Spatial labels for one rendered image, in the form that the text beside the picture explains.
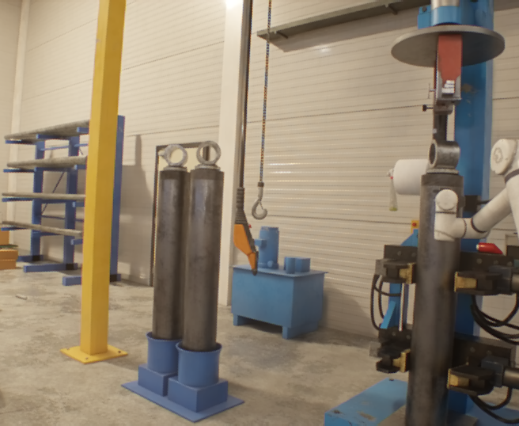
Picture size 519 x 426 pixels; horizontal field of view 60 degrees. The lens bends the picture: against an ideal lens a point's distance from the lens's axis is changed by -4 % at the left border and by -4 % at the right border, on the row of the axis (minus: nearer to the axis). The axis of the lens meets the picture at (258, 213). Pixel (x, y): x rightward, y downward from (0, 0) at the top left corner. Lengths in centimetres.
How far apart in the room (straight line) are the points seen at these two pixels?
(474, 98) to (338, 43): 275
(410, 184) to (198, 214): 153
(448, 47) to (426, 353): 150
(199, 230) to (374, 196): 250
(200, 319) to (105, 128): 178
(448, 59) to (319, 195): 312
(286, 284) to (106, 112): 228
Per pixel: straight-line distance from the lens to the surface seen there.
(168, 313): 317
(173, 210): 309
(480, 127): 295
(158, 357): 323
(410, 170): 348
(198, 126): 669
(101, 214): 389
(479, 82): 302
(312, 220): 530
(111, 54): 406
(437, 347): 254
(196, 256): 287
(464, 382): 250
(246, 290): 496
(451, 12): 270
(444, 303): 250
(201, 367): 299
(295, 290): 461
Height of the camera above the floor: 125
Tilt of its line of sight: level
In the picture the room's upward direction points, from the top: 3 degrees clockwise
